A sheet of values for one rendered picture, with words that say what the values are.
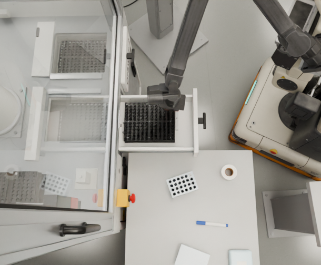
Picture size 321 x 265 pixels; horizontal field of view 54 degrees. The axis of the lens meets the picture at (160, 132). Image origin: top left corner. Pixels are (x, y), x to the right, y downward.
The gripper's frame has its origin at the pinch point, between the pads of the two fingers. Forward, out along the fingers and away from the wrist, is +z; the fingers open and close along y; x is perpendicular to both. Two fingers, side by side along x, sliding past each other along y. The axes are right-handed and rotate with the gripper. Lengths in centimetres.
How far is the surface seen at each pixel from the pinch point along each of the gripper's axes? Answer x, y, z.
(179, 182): -32.2, 7.8, 12.1
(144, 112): -3.8, -11.8, 2.0
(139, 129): -11.6, -12.8, 1.3
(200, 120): -4.8, 13.0, -0.3
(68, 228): -45, -18, -66
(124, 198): -41.5, -14.5, -2.8
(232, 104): 30, 43, 94
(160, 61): 57, -14, 95
